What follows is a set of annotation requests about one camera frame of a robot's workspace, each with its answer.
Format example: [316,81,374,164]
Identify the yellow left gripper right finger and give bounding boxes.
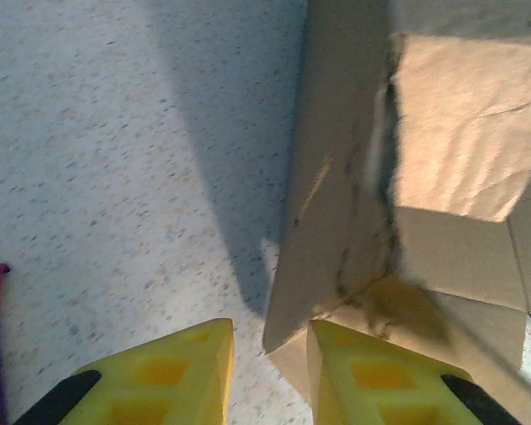
[307,319,521,425]

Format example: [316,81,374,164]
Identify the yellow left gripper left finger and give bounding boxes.
[12,317,235,425]

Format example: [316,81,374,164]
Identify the brown cardboard box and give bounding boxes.
[261,0,531,425]

